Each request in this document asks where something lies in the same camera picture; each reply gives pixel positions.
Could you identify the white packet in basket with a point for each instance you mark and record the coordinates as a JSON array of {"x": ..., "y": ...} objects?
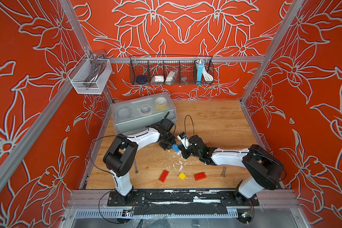
[{"x": 171, "y": 77}]

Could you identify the clear plastic wall bin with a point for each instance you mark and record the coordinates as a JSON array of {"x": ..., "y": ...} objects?
[{"x": 82, "y": 71}]

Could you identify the metal tongs in bin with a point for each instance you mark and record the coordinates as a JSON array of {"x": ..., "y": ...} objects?
[{"x": 97, "y": 68}]

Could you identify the red lego brick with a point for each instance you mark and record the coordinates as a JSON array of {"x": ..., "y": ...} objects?
[
  {"x": 200, "y": 176},
  {"x": 163, "y": 176}
]

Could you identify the grey translucent plastic storage box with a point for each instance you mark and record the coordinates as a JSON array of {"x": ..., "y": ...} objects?
[{"x": 138, "y": 113}]

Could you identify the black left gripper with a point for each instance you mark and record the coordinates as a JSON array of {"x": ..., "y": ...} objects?
[{"x": 165, "y": 147}]

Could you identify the metal bolt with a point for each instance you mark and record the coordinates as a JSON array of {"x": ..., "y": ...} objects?
[{"x": 223, "y": 172}]

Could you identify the white box in basket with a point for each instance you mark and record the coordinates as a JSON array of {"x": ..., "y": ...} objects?
[{"x": 158, "y": 79}]

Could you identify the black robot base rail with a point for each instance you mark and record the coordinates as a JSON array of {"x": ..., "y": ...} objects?
[{"x": 182, "y": 201}]

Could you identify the yellow tape roll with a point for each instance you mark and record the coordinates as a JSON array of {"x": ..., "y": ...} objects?
[{"x": 161, "y": 103}]

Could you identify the black wire wall basket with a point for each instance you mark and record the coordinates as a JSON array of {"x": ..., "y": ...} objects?
[{"x": 152, "y": 65}]

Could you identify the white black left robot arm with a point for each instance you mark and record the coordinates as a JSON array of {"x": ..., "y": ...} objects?
[{"x": 121, "y": 154}]

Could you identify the dark blue round object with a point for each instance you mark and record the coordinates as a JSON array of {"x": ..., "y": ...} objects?
[{"x": 141, "y": 79}]

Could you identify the light blue box in basket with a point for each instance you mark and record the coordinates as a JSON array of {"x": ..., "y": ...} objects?
[{"x": 199, "y": 72}]

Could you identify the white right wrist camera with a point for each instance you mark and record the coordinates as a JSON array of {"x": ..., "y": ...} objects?
[{"x": 185, "y": 142}]

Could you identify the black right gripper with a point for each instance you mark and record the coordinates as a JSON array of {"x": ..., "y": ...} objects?
[{"x": 183, "y": 149}]

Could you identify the yellow lego brick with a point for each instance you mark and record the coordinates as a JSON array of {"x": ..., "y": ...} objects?
[{"x": 182, "y": 176}]

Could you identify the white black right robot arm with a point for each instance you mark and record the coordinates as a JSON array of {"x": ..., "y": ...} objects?
[{"x": 265, "y": 170}]

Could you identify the metal wrench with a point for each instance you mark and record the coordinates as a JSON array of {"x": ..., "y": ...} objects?
[{"x": 135, "y": 165}]

